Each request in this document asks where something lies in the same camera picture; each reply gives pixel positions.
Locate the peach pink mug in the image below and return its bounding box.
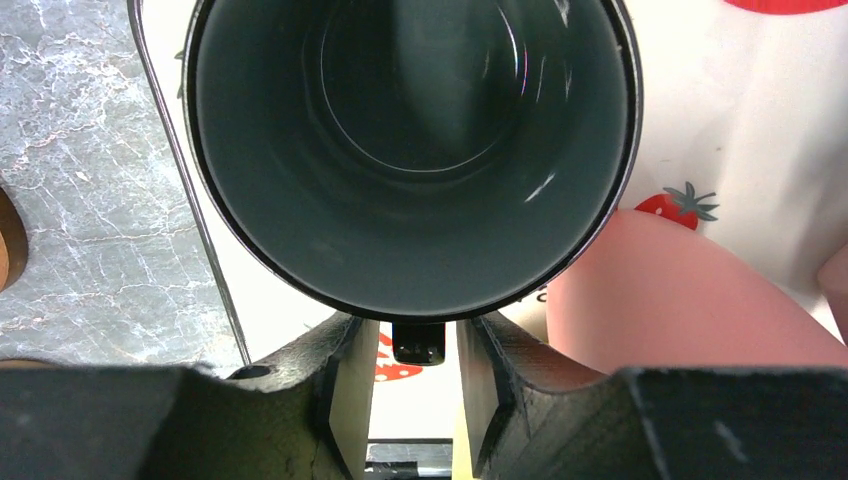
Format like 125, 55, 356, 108
546, 210, 847, 373

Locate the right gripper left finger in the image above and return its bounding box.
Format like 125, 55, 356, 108
1, 314, 379, 479

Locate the white serving tray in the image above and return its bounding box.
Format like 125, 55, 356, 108
127, 0, 848, 445

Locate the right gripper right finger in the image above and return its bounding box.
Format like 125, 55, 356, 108
456, 313, 847, 479

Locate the wooden coaster four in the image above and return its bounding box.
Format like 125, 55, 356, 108
1, 189, 29, 291

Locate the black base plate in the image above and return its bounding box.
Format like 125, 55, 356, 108
363, 439, 453, 480

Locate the grey green mug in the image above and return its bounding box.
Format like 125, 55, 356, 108
182, 1, 643, 331

